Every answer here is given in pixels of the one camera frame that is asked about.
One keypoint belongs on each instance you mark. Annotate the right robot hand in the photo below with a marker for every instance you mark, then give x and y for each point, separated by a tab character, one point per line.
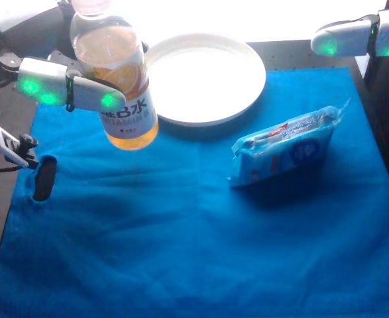
346	38

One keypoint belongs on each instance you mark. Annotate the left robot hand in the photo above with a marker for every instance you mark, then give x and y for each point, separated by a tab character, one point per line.
41	81

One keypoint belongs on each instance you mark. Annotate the orange vitamin drink bottle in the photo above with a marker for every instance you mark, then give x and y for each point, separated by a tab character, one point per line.
121	83

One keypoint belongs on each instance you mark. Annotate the blue snack packet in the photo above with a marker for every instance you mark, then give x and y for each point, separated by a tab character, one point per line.
280	159

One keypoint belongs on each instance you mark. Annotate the white round plate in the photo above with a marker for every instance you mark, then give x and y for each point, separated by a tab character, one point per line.
207	76

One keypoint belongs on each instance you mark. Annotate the blue cloth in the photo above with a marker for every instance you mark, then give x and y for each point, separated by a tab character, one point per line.
181	232

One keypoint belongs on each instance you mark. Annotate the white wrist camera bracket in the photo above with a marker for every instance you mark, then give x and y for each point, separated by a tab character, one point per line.
2	136

